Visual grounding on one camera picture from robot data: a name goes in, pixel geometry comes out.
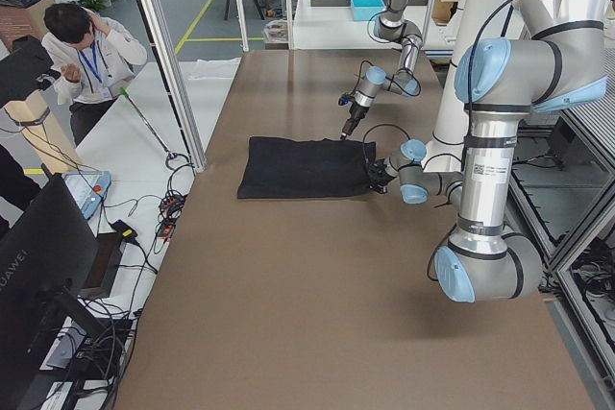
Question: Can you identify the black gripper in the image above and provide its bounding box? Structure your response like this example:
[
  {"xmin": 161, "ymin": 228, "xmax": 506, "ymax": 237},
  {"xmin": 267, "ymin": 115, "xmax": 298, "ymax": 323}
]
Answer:
[
  {"xmin": 340, "ymin": 103, "xmax": 368, "ymax": 140},
  {"xmin": 366, "ymin": 158, "xmax": 390, "ymax": 194}
]

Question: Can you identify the black printed t-shirt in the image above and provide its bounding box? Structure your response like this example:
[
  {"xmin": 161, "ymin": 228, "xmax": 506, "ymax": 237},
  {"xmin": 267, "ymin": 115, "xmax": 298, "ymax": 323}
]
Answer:
[{"xmin": 236, "ymin": 136, "xmax": 376, "ymax": 199}]

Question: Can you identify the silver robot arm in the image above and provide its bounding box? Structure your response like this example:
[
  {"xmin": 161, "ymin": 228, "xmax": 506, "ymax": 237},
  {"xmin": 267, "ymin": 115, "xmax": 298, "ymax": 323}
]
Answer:
[
  {"xmin": 339, "ymin": 0, "xmax": 423, "ymax": 140},
  {"xmin": 368, "ymin": 0, "xmax": 608, "ymax": 302}
]

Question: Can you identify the blue plastic bin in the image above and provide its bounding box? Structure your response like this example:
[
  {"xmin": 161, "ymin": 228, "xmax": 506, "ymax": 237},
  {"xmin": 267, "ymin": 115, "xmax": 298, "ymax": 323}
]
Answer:
[{"xmin": 350, "ymin": 0, "xmax": 385, "ymax": 22}]

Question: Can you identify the red grey power strip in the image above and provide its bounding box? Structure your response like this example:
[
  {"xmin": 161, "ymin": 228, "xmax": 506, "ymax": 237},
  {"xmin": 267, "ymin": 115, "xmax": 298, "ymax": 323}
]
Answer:
[{"xmin": 156, "ymin": 190, "xmax": 187, "ymax": 242}]

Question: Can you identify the seated person in hoodie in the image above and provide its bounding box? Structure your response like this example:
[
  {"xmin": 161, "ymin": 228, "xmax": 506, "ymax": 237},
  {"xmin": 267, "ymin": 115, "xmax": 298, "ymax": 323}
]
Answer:
[{"xmin": 41, "ymin": 3, "xmax": 148, "ymax": 144}]

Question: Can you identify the blue teach pendant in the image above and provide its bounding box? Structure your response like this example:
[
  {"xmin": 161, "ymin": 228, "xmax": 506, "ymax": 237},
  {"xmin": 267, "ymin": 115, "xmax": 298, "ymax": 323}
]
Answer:
[{"xmin": 61, "ymin": 171, "xmax": 111, "ymax": 219}]

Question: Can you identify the cardboard box stand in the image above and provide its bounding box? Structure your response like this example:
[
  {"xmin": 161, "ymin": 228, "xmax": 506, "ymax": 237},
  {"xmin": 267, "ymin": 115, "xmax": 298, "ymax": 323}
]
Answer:
[{"xmin": 1, "ymin": 0, "xmax": 82, "ymax": 173}]

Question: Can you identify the black Huawei monitor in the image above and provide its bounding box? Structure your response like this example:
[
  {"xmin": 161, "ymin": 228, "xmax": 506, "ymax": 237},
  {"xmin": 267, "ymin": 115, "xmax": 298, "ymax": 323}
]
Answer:
[{"xmin": 1, "ymin": 174, "xmax": 106, "ymax": 409}]

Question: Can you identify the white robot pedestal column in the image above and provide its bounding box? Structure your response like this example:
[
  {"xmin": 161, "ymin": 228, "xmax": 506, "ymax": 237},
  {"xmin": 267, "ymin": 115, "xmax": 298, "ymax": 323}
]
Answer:
[{"xmin": 415, "ymin": 0, "xmax": 506, "ymax": 196}]

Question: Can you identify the aluminium frame post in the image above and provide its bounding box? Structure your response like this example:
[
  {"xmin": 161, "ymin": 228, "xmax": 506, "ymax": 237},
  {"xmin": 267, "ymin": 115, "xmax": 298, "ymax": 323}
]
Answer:
[{"xmin": 136, "ymin": 0, "xmax": 208, "ymax": 173}]

